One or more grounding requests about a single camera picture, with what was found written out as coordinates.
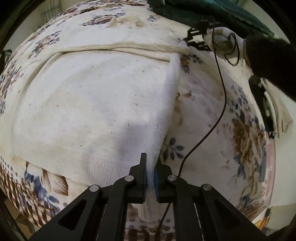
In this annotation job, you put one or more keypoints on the white knit sweater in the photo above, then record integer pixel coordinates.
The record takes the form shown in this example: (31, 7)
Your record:
(80, 117)

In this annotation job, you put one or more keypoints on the floral fleece blanket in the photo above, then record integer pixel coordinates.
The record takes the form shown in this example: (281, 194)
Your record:
(216, 134)

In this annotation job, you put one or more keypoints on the dark green jacket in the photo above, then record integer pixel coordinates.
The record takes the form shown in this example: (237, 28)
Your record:
(227, 13)

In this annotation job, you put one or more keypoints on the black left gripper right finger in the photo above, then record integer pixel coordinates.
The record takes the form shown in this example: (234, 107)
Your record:
(202, 213)

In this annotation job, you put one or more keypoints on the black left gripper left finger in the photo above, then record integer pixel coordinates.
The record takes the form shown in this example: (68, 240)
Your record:
(99, 213)

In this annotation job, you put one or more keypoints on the white gloved hand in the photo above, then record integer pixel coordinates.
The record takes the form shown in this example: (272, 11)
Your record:
(227, 45)

